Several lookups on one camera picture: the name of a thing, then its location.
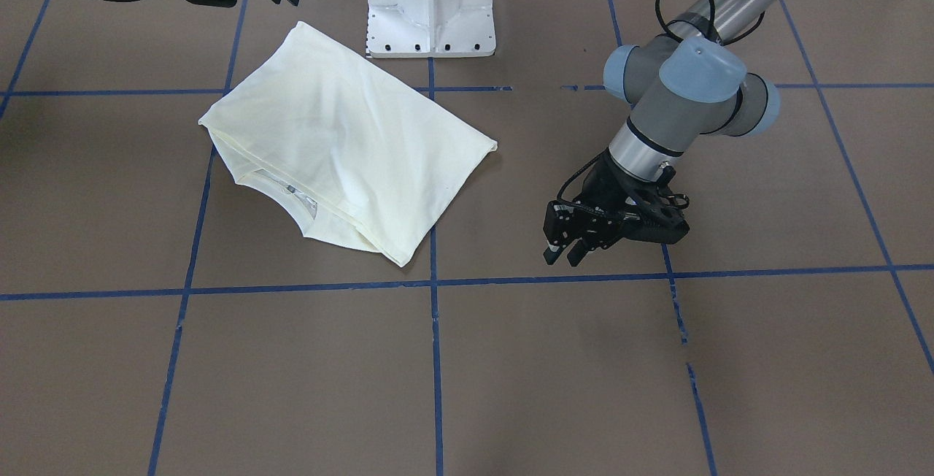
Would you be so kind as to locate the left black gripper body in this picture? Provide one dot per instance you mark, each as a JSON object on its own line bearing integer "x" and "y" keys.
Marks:
{"x": 603, "y": 182}

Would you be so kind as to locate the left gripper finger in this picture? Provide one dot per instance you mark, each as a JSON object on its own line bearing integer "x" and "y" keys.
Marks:
{"x": 584, "y": 245}
{"x": 558, "y": 237}

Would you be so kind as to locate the cream long sleeve shirt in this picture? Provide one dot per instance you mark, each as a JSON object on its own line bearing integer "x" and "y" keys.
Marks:
{"x": 356, "y": 157}

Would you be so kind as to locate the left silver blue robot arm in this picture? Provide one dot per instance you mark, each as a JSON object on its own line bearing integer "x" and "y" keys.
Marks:
{"x": 682, "y": 84}

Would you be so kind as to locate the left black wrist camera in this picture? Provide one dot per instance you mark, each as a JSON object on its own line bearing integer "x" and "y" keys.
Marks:
{"x": 659, "y": 212}

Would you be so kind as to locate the white central mounting post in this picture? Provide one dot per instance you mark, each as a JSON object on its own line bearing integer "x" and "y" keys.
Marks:
{"x": 415, "y": 29}

